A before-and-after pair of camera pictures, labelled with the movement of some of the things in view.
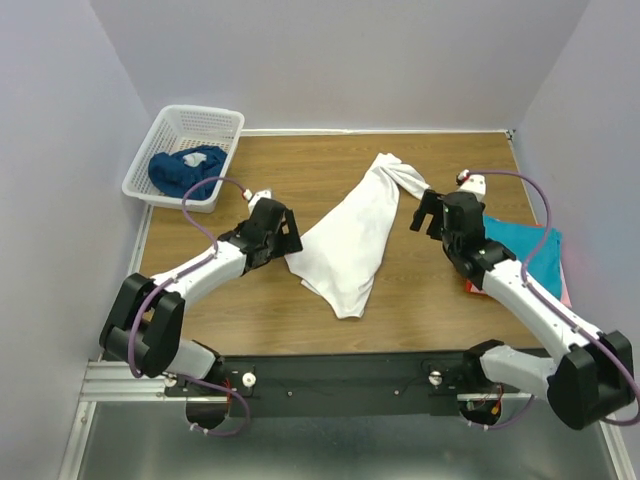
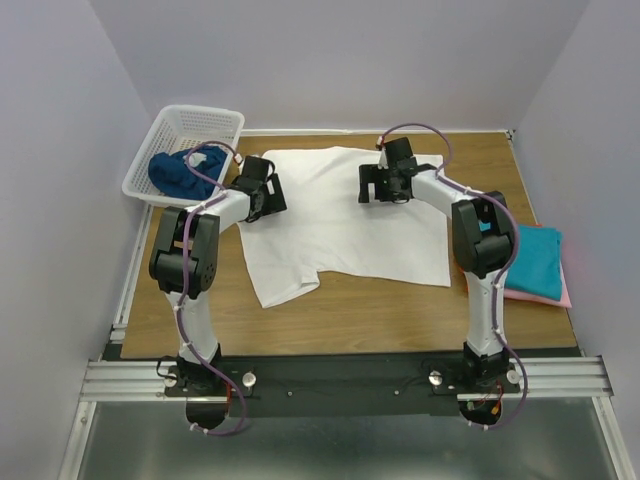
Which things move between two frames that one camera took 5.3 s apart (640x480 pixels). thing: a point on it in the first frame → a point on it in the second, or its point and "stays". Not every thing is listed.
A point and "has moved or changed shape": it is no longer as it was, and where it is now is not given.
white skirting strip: [316, 132] stays
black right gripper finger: [419, 215] → [365, 177]
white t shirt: [338, 257] has moved or changed shape
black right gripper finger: [433, 204] → [380, 179]
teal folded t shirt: [536, 247] stays
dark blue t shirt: [175, 174] stays
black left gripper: [289, 242] → [275, 201]
